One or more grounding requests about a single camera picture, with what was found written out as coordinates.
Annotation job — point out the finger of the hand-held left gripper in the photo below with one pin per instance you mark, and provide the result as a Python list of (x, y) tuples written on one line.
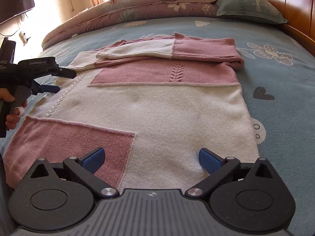
[(50, 88), (66, 73)]

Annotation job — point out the pink and white sweater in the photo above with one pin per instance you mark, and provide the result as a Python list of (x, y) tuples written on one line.
[(160, 110)]

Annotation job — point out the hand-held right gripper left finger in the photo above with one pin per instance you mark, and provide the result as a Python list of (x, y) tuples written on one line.
[(94, 159)]

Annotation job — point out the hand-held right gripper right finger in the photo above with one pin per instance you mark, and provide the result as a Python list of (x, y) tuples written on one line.
[(209, 161)]

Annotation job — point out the black television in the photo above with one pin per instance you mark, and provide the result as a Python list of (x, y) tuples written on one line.
[(14, 5)]

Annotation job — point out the green printed pillow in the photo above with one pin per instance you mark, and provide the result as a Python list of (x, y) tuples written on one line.
[(246, 7)]

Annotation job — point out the person's left hand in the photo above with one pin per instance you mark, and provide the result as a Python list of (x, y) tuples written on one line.
[(11, 121)]

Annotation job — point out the wooden headboard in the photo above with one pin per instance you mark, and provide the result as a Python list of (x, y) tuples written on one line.
[(290, 5)]

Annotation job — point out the white finger bandage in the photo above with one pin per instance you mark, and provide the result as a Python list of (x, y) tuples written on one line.
[(20, 111)]

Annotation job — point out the pink floral quilt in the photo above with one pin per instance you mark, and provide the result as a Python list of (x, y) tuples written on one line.
[(135, 7)]

